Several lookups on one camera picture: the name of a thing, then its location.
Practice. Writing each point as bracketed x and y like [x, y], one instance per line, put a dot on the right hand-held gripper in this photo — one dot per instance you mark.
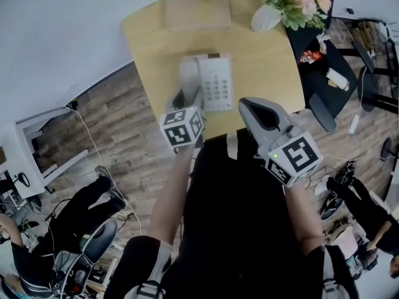
[294, 154]

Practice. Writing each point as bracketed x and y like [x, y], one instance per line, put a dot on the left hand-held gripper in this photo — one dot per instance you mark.
[181, 129]

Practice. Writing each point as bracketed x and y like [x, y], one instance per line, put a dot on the white telephone handset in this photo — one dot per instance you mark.
[189, 76]

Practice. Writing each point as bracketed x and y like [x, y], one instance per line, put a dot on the white telephone base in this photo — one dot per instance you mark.
[216, 83]

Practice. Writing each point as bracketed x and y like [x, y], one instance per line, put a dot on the person's left forearm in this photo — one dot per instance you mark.
[170, 198]

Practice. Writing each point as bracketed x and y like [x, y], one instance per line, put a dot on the person's right forearm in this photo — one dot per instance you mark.
[302, 220]

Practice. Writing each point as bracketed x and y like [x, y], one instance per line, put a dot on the white power adapter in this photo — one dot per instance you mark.
[353, 123]

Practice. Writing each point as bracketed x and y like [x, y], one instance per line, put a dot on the black office chair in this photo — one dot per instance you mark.
[324, 79]

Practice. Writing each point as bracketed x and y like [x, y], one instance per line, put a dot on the person's black clothing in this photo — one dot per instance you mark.
[237, 216]

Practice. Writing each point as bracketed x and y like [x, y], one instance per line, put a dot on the white bottle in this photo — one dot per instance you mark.
[337, 78]

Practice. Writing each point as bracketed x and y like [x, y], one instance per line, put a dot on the red snack packet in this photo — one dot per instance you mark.
[309, 57]

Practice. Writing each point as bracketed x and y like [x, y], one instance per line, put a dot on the grey office chair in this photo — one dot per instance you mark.
[101, 238]

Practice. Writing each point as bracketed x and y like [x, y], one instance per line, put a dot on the white vase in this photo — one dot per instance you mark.
[265, 18]

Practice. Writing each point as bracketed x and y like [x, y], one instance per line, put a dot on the pink flower bouquet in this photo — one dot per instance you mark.
[296, 2]

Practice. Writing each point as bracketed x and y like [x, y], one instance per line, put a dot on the black computer mouse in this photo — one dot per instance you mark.
[350, 11]

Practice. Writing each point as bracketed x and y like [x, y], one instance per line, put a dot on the white desk frame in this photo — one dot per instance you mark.
[26, 154]

